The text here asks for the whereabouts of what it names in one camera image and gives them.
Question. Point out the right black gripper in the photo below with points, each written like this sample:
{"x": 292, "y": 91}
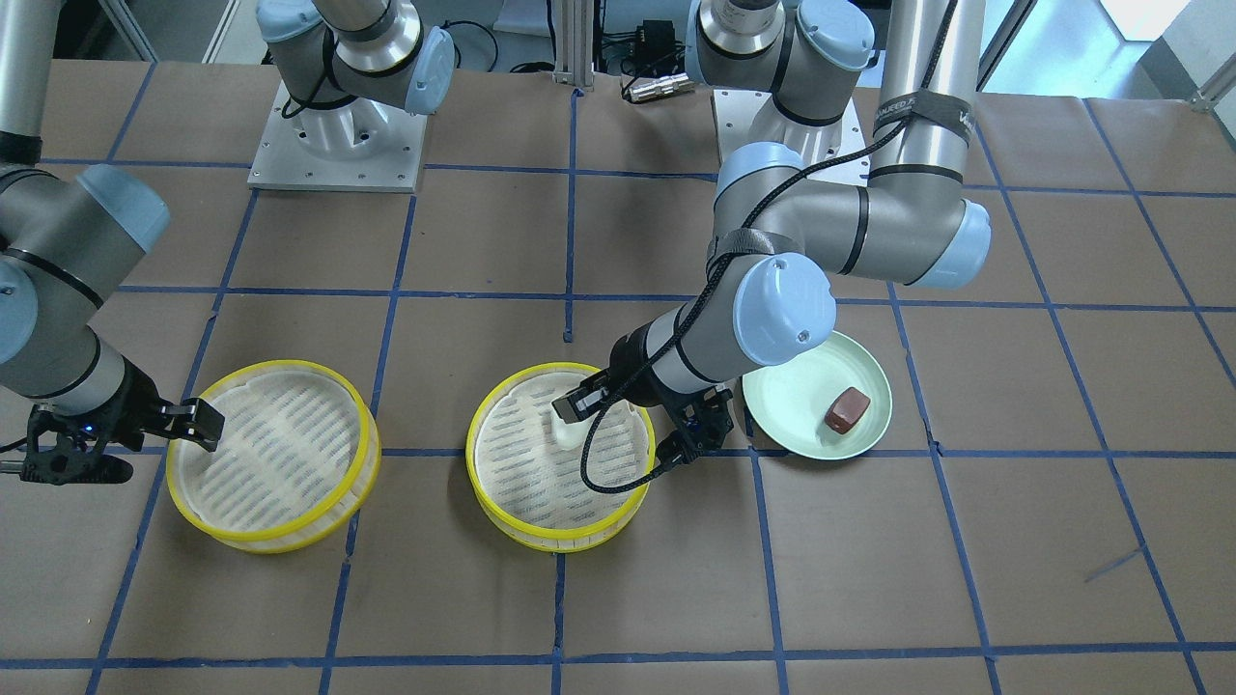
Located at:
{"x": 128, "y": 403}

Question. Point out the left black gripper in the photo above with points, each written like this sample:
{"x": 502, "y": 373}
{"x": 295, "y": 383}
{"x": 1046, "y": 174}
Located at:
{"x": 630, "y": 362}

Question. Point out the white steamed bun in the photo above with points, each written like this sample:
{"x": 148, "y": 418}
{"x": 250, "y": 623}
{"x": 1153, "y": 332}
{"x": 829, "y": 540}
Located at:
{"x": 567, "y": 435}

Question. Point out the yellow steamer basket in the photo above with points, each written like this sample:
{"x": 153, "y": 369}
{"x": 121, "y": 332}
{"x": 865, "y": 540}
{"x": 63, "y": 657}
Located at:
{"x": 528, "y": 488}
{"x": 299, "y": 453}

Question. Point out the brown bun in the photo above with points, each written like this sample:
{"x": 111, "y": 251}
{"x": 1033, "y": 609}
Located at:
{"x": 847, "y": 410}

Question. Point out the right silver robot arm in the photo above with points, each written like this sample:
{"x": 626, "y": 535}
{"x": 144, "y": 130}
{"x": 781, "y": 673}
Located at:
{"x": 67, "y": 246}

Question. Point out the light green plate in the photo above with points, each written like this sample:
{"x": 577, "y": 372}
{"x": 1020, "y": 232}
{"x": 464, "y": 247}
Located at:
{"x": 791, "y": 402}

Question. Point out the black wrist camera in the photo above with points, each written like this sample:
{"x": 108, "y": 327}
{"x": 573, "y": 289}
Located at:
{"x": 701, "y": 421}

